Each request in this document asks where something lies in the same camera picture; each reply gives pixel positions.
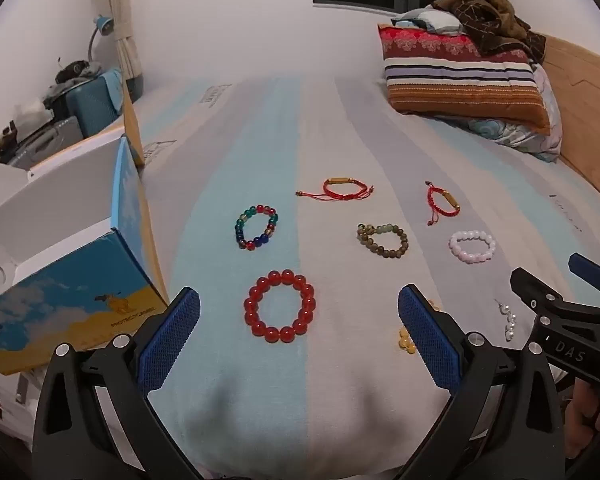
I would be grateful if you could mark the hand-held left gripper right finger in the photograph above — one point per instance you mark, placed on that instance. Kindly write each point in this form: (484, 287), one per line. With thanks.
(430, 342)

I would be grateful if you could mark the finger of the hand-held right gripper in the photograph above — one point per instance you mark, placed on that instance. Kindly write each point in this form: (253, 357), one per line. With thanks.
(587, 267)
(535, 292)

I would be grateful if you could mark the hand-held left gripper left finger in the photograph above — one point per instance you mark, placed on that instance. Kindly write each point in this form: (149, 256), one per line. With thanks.
(172, 340)

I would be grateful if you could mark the white cardboard box blue print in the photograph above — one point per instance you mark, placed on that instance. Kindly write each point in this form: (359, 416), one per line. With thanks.
(80, 280)

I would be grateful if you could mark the person's right hand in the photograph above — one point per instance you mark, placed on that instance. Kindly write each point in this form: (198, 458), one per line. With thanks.
(587, 405)

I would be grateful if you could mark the floral pillow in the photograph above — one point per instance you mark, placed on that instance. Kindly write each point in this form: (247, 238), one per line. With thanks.
(530, 140)

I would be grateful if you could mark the wooden headboard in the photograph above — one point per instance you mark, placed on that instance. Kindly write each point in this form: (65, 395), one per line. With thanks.
(585, 110)

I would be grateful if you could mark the striped pillow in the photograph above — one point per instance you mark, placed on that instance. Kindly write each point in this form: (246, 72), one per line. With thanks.
(455, 85)

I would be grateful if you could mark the grey suitcase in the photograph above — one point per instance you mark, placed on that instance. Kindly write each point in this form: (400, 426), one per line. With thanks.
(45, 142)

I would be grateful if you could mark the striped bed sheet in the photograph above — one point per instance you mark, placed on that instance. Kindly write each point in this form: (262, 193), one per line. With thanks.
(290, 125)

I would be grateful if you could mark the teal suitcase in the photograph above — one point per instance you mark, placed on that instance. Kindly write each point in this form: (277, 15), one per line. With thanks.
(97, 105)

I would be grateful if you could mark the white plastic bag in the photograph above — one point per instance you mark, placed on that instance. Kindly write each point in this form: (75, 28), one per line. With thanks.
(32, 110)

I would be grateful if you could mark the brown blanket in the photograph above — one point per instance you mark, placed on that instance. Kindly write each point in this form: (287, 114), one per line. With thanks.
(490, 10)

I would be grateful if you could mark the black bag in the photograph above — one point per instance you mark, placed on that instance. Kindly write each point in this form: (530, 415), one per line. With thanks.
(75, 70)

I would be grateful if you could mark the light blue cloth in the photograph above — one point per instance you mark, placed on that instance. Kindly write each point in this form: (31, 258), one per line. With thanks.
(430, 20)

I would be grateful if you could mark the blue desk lamp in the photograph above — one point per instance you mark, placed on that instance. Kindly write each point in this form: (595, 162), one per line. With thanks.
(104, 25)

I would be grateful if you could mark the cream curtain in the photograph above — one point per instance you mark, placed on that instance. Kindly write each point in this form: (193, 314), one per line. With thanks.
(125, 20)

